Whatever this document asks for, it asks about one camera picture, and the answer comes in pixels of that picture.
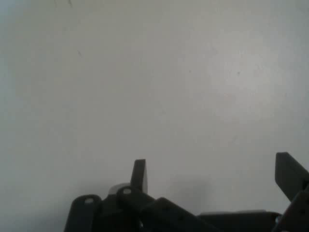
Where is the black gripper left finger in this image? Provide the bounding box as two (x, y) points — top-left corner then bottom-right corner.
(64, 159), (218, 232)

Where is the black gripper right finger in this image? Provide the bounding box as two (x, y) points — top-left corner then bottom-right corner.
(272, 152), (309, 232)

